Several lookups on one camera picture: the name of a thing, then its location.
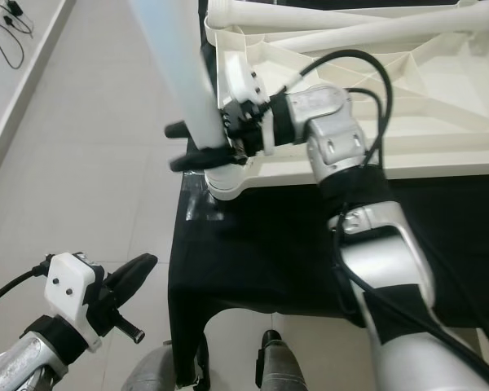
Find grey right robot leg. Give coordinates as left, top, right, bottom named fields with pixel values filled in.
left=257, top=330, right=311, bottom=391

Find black wall power cable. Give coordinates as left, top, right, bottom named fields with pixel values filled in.
left=0, top=0, right=33, bottom=70

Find crinkled clear tape patch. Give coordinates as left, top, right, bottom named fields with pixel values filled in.
left=183, top=191, right=225, bottom=222

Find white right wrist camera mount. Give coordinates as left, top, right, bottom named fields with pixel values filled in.
left=220, top=53, right=270, bottom=156

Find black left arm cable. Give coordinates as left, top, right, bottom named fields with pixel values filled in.
left=0, top=259, right=54, bottom=314

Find black tablecloth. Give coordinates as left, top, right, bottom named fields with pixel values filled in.
left=167, top=0, right=489, bottom=390

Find white plastic table top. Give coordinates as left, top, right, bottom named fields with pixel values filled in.
left=204, top=4, right=489, bottom=190

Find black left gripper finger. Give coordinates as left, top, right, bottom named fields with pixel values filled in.
left=106, top=253, right=152, bottom=302
left=118, top=256, right=159, bottom=310

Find grey left robot leg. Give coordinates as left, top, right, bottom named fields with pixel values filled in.
left=121, top=346, right=209, bottom=391

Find grey robot leg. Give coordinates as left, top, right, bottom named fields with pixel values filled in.
left=257, top=330, right=311, bottom=391
left=121, top=346, right=209, bottom=391

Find white plastic table leg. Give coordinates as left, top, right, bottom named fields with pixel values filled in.
left=130, top=0, right=258, bottom=200
left=208, top=0, right=392, bottom=27
left=265, top=2, right=489, bottom=54

